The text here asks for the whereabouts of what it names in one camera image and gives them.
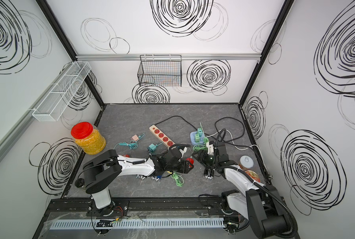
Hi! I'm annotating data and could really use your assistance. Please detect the yellow jar red lid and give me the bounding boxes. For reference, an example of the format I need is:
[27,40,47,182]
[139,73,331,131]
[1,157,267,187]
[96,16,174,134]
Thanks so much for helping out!
[71,121,106,155]

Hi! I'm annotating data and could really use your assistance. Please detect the black shaver right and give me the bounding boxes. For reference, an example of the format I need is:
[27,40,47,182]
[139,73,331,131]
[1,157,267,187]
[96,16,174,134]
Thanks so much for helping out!
[203,167,214,180]

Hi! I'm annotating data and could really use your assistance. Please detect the white wire shelf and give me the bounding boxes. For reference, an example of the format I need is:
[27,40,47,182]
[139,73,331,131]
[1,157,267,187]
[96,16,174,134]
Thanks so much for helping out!
[32,61,91,121]

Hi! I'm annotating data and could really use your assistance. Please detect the red round tin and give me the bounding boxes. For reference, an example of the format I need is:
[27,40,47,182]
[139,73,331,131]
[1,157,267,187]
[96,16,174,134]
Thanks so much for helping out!
[245,170,261,182]

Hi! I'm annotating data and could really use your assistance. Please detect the teal charger adapter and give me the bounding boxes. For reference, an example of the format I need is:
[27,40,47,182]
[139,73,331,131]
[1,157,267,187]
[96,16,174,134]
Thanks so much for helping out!
[148,142,163,153]

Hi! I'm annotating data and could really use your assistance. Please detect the white power cord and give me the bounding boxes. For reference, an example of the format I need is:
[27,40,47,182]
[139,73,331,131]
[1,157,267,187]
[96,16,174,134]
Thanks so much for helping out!
[207,129,260,151]

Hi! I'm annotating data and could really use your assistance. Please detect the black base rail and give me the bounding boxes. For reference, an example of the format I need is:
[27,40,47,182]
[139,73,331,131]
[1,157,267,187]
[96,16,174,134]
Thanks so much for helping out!
[87,195,250,219]

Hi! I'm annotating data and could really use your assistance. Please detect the black wire basket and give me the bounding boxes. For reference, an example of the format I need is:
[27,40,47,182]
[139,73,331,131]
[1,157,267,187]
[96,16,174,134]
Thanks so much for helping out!
[137,54,182,87]

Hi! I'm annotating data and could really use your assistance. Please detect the black power cord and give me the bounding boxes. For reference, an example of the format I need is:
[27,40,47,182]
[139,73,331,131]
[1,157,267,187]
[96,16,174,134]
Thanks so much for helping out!
[156,116,256,148]

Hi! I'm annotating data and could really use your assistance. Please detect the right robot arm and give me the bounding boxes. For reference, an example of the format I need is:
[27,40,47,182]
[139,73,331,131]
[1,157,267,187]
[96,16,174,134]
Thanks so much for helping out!
[192,142,298,239]

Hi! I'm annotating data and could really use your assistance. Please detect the black shaver left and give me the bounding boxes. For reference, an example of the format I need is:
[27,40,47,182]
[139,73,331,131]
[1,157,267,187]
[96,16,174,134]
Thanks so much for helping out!
[137,175,146,180]

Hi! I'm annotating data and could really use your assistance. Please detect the black shaver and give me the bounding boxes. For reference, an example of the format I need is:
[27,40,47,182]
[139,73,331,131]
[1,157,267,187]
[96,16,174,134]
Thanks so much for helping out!
[203,167,214,180]
[137,175,146,180]

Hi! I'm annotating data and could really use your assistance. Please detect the green charger adapter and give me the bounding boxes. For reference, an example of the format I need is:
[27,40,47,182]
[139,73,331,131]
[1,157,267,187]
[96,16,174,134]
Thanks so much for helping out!
[194,127,205,143]

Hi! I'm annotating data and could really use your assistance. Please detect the white slotted cable duct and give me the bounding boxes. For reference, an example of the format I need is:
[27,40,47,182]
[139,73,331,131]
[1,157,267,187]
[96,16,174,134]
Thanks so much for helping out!
[50,218,225,230]

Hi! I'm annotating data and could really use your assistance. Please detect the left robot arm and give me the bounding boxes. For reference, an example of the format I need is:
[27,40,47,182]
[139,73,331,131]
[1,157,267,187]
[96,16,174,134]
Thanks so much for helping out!
[81,145,194,210]

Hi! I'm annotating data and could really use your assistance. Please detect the red shaver right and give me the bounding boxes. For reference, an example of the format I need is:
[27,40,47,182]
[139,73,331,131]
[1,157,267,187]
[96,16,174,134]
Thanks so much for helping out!
[186,158,194,164]

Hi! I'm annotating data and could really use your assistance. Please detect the small dark lid jar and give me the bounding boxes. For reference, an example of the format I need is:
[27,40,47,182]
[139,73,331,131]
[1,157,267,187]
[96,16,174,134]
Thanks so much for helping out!
[74,178,85,188]

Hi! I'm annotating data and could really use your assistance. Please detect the beige power strip red sockets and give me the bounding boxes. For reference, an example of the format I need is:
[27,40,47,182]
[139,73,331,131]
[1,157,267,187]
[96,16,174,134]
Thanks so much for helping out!
[149,125,175,148]

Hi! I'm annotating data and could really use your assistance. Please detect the light green cable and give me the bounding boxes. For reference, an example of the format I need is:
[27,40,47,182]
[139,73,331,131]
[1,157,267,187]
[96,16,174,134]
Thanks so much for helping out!
[169,171,186,188]

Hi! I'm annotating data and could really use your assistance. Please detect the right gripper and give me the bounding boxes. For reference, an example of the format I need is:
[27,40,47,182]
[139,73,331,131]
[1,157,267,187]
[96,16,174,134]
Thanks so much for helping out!
[192,149,219,168]

